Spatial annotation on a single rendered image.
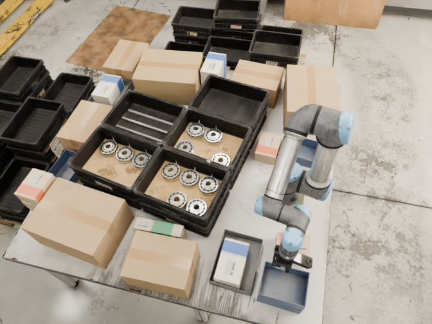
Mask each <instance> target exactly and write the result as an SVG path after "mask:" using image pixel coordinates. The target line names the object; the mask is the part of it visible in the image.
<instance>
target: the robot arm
mask: <svg viewBox="0 0 432 324"><path fill-rule="evenodd" d="M354 124H355V116H354V115H353V114H350V113H347V112H345V111H339V110H336V109H332V108H329V107H325V106H322V105H318V104H314V103H312V104H308V105H304V106H303V107H301V108H299V109H298V110H297V111H295V112H294V113H293V114H292V115H291V117H290V118H289V119H288V120H287V123H286V124H285V127H284V130H283V132H284V134H285V135H284V137H283V141H282V144H281V147H280V150H279V152H278V155H277V158H276V161H275V164H274V167H273V171H272V173H271V176H270V178H269V182H268V184H267V188H266V190H265V194H264V196H261V195H260V196H259V197H258V198H257V200H256V203H255V207H254V211H255V213H257V214H259V215H261V216H263V217H267V218H268V219H271V220H274V221H276V222H279V223H281V224H284V225H286V229H285V231H284V233H283V235H282V239H281V243H280V245H276V246H275V249H274V255H273V261H272V264H271V265H272V266H275V267H276V268H277V269H281V270H283V271H284V272H286V273H288V274H289V271H290V269H291V267H292V264H293V263H294V264H296V265H298V266H301V267H304V268H306V269H310V268H312V260H313V259H312V258H311V257H309V256H307V255H304V254H301V253H299V250H300V248H301V246H302V244H303V239H304V236H305V233H306V231H307V228H308V225H309V223H310V221H311V216H312V211H311V209H310V208H309V207H307V206H306V205H303V204H302V205H300V204H297V205H295V207H294V208H292V207H290V205H293V204H295V203H296V202H297V201H298V199H299V198H300V194H302V195H306V196H308V197H311V198H313V199H315V200H319V201H325V200H326V199H327V197H328V196H329V193H330V191H331V189H332V187H333V184H334V180H333V179H332V178H331V175H330V172H331V170H332V167H333V164H334V161H335V158H336V156H337V153H338V150H339V149H340V148H341V147H342V146H343V145H348V144H349V143H350V139H351V137H352V133H353V129H354ZM308 133H309V134H313V135H315V136H316V141H317V142H318V145H317V148H316V152H315V155H314V159H313V162H312V167H311V169H310V170H308V171H306V170H303V169H302V168H301V166H300V165H299V164H298V163H296V159H297V157H298V153H299V151H300V148H301V145H302V142H303V140H305V139H307V136H308ZM274 264H275V265H274Z"/></svg>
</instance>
